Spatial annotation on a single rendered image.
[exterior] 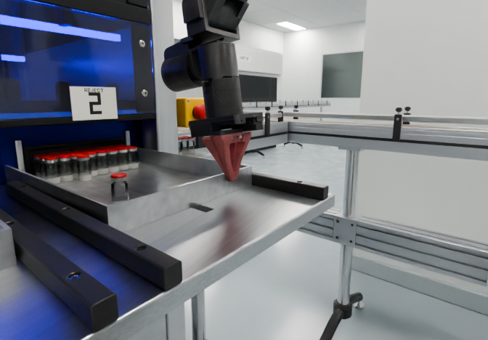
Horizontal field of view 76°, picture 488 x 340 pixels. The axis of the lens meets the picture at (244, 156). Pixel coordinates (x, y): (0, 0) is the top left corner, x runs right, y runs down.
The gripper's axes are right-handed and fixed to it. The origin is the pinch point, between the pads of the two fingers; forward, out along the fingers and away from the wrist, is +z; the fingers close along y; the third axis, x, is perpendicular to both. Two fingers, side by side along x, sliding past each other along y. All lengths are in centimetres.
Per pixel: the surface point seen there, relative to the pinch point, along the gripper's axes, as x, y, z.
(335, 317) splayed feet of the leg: -78, 23, 78
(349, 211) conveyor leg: -85, 16, 33
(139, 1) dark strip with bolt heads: -4.0, 23.4, -34.6
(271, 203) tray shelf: -0.6, -6.6, 4.1
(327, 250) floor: -154, 62, 86
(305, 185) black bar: -6.1, -9.2, 2.7
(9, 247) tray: 28.6, 1.4, 0.7
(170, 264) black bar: 21.6, -12.3, 2.5
